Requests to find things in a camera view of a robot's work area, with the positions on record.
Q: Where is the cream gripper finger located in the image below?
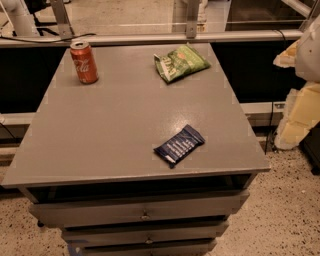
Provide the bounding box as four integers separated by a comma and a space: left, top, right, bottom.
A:
274, 82, 320, 150
273, 40, 298, 68

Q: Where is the red coke can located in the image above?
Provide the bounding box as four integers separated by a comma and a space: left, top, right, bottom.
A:
70, 40, 98, 84

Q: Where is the blue rxbar wrapper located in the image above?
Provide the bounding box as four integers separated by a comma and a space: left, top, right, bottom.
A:
154, 125, 205, 168

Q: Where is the green chip bag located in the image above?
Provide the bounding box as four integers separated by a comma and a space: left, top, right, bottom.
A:
154, 44, 211, 84

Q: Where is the grey drawer cabinet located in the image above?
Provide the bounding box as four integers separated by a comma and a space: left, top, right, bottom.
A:
3, 44, 269, 256

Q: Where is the top drawer knob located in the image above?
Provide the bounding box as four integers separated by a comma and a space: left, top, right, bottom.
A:
140, 211, 150, 221

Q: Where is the drawer knob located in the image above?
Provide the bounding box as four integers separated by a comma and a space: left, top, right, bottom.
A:
145, 236, 154, 245
140, 211, 150, 221

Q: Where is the white pipe background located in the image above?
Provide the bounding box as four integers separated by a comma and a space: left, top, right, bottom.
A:
0, 0, 39, 37

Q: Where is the metal bracket post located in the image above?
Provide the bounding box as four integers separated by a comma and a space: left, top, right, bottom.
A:
186, 0, 200, 39

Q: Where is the grey metal rail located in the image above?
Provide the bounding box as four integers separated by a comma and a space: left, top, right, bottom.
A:
0, 30, 303, 48

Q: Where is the black cable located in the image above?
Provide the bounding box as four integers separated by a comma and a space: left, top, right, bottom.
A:
0, 32, 97, 44

